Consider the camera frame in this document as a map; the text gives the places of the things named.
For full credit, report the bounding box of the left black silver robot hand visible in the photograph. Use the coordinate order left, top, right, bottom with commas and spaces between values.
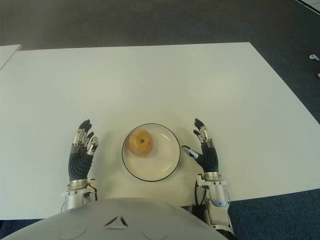
67, 119, 100, 182

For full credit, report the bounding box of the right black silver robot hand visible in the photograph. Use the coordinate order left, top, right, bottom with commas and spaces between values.
181, 117, 221, 174

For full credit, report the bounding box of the yellow red apple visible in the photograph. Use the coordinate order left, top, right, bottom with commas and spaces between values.
128, 129, 154, 157

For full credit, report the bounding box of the white plate with black rim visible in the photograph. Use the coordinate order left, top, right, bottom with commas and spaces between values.
121, 122, 182, 182

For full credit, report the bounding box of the grey robot torso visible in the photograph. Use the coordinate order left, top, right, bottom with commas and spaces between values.
0, 197, 227, 240

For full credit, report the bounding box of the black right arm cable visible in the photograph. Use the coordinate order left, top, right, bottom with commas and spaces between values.
194, 181, 209, 206

